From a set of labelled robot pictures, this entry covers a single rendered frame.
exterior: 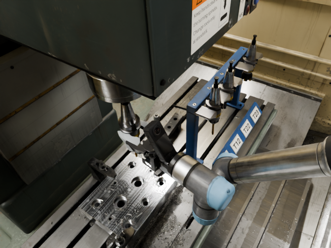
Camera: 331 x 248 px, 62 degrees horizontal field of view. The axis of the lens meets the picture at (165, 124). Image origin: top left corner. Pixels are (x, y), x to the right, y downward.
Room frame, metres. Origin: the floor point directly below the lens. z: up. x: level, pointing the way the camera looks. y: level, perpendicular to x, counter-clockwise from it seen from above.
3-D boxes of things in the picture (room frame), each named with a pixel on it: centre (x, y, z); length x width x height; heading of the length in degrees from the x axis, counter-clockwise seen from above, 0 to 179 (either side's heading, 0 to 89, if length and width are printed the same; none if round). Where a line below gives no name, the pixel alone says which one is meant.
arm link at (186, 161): (0.42, -0.05, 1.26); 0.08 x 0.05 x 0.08; 135
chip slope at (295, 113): (1.09, -0.29, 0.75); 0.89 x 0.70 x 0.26; 53
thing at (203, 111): (0.69, -0.15, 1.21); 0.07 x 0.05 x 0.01; 53
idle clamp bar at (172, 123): (0.85, 0.00, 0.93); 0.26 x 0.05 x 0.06; 148
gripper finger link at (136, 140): (0.53, 0.11, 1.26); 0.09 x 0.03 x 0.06; 59
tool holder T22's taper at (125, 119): (0.57, 0.11, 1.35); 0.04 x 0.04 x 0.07
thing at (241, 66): (0.95, -0.34, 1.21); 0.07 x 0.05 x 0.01; 53
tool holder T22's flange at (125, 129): (0.57, 0.10, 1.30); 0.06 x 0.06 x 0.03
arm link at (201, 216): (0.38, -0.11, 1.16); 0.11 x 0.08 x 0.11; 147
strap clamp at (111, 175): (0.64, 0.26, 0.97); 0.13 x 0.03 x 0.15; 53
